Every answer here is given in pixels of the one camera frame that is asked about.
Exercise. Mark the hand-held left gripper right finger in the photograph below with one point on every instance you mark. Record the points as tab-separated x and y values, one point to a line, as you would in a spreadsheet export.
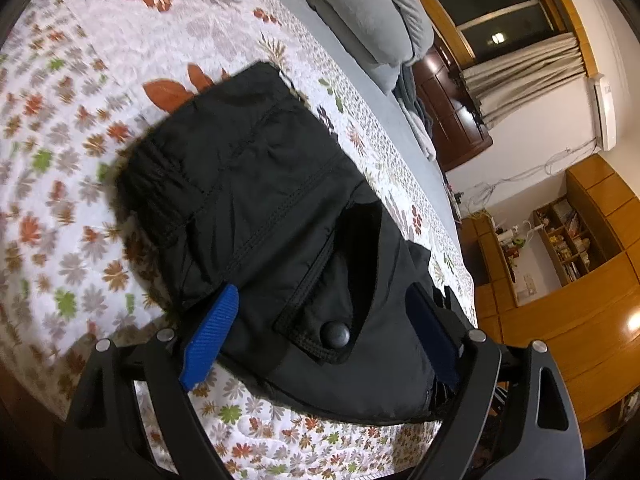
435	335

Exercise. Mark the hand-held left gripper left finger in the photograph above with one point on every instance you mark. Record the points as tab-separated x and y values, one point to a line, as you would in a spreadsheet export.
210	340

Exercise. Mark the black pants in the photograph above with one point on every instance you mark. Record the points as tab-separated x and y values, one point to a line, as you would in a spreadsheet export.
280	185

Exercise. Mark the wooden desk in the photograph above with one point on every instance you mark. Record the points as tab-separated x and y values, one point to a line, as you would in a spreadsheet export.
492	265

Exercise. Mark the white desk lamp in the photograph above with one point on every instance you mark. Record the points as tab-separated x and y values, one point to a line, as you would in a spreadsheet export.
525	232

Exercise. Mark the wooden wardrobe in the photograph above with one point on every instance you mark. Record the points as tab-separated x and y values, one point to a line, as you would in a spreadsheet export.
575	335

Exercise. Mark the white cloth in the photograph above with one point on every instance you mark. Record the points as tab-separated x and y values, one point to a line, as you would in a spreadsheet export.
422	140

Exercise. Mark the dark wooden cabinet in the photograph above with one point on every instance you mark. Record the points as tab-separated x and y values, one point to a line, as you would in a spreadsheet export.
450	110

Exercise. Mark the dark grey blanket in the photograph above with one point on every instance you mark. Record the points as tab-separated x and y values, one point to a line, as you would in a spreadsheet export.
411	100

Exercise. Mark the floral quilt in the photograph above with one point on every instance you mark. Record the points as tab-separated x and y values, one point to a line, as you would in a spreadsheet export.
75	135

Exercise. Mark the beige curtain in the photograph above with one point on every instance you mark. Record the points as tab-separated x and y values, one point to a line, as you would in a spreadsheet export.
525	70

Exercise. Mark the white air conditioner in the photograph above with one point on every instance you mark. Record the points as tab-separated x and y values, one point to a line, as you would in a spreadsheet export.
605	110

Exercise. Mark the folded light blue duvet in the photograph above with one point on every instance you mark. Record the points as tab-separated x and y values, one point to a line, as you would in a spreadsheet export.
370	15

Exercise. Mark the wooden window with curtain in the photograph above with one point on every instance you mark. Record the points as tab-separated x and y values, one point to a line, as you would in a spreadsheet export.
490	5

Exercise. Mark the white wall socket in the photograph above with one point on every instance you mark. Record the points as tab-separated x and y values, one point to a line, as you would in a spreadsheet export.
529	290

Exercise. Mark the wooden wall shelf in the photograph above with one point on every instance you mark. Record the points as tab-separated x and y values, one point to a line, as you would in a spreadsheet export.
565	245

